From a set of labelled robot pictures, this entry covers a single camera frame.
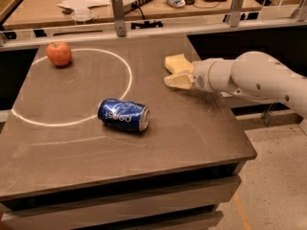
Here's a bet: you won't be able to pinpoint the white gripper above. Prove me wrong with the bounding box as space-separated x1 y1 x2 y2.
164 58 233 93

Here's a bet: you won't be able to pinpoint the yellow sponge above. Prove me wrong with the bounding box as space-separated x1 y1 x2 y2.
165 54 194 74

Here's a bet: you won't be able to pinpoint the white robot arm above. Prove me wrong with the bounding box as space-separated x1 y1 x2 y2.
164 51 307 118

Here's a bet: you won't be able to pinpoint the red apple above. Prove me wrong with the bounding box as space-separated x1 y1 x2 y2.
46 41 72 66

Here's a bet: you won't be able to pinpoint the blue pepsi can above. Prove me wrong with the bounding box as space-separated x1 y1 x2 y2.
97 99 150 131

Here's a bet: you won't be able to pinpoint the grey power strip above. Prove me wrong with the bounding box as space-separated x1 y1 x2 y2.
123 0 153 13

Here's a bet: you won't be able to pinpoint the clear round lid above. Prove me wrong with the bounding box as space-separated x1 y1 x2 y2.
71 8 94 22

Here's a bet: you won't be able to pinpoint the white papers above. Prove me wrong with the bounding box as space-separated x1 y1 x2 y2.
58 0 110 9

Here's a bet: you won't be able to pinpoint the lower grey drawer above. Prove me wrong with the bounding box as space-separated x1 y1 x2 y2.
95 210 224 230

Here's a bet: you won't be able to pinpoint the grey drawer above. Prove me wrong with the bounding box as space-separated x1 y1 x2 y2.
2 175 241 230
95 210 224 230

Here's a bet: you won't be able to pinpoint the upper grey drawer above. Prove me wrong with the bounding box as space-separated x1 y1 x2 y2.
2 175 241 230

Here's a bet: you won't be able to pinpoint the black bracket on rail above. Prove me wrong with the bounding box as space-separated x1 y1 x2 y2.
130 21 163 30

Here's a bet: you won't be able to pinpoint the grey metal post right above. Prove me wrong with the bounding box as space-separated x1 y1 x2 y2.
227 0 244 27

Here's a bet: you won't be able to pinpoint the grey metal post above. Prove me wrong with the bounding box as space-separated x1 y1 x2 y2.
111 0 127 37
227 0 244 27

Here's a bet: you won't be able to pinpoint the grey metal post left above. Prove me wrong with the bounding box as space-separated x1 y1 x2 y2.
111 0 127 37

